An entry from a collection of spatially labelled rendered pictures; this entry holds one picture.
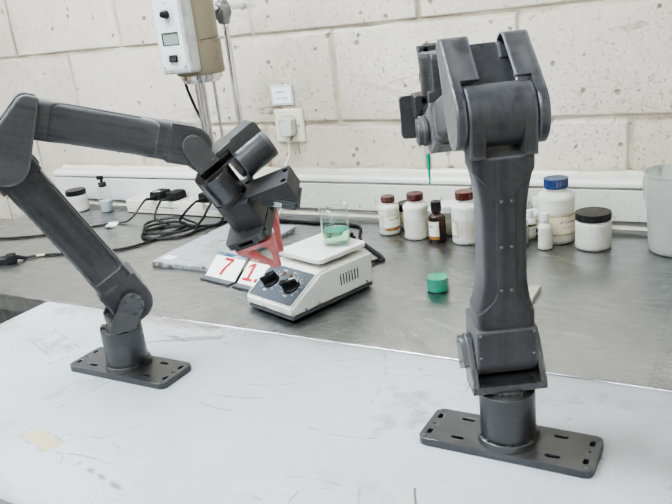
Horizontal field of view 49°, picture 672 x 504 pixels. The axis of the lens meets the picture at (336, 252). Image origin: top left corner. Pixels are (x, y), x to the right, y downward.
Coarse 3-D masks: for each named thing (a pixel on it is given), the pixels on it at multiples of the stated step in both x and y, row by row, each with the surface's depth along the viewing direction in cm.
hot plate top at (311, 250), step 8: (304, 240) 140; (312, 240) 139; (320, 240) 139; (352, 240) 137; (360, 240) 136; (288, 248) 136; (296, 248) 136; (304, 248) 135; (312, 248) 135; (320, 248) 134; (328, 248) 134; (336, 248) 133; (344, 248) 133; (352, 248) 133; (288, 256) 134; (296, 256) 132; (304, 256) 131; (312, 256) 130; (320, 256) 130; (328, 256) 130; (336, 256) 131
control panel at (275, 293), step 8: (280, 272) 133; (288, 272) 132; (296, 272) 131; (304, 272) 130; (280, 280) 131; (304, 280) 128; (256, 288) 133; (264, 288) 132; (272, 288) 131; (280, 288) 130; (264, 296) 130; (272, 296) 129; (280, 296) 128; (288, 296) 127; (296, 296) 126; (288, 304) 126
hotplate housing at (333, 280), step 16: (352, 256) 134; (368, 256) 135; (320, 272) 128; (336, 272) 130; (352, 272) 133; (368, 272) 136; (304, 288) 127; (320, 288) 128; (336, 288) 131; (352, 288) 134; (256, 304) 133; (272, 304) 128; (304, 304) 126; (320, 304) 130
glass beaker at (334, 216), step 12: (324, 204) 136; (336, 204) 136; (348, 204) 134; (324, 216) 132; (336, 216) 132; (324, 228) 133; (336, 228) 132; (348, 228) 134; (324, 240) 134; (336, 240) 133; (348, 240) 134
